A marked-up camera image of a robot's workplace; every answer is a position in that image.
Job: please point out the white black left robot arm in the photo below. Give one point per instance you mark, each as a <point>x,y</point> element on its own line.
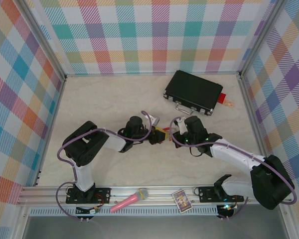
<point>114,142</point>

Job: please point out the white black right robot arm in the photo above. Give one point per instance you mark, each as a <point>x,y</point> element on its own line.
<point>234,152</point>

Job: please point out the red toy building brick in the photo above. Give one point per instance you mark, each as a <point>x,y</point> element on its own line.
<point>221,98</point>

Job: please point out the black ribbed briefcase chrome fittings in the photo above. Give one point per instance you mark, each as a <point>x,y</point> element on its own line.
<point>194,87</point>

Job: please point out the red lighter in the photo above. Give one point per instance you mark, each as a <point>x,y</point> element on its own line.
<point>228,103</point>

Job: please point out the small picture card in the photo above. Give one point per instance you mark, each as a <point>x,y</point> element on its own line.
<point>182,200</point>

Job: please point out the pink toy microphone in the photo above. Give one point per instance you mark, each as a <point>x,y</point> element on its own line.
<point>127,200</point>

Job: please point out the grey metal panel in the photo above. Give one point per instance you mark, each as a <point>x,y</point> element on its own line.
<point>152,227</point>

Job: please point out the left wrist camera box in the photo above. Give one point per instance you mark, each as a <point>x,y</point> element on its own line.
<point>155,120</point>

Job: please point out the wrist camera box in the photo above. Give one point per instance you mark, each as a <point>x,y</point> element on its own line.
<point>182,125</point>
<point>155,120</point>

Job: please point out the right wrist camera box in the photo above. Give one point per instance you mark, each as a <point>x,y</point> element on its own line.
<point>182,125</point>

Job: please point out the aluminium side rail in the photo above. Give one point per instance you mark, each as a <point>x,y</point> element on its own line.
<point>57,104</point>
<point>248,99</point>

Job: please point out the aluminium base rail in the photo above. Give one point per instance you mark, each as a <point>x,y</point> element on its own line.
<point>164,193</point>

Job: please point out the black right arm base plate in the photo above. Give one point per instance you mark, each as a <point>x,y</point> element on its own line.
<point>206,194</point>

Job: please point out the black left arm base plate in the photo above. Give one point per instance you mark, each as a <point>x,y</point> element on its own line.
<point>102,194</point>

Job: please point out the aluminium frame post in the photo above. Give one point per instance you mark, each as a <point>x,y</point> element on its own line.
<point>43,39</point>
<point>261,37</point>

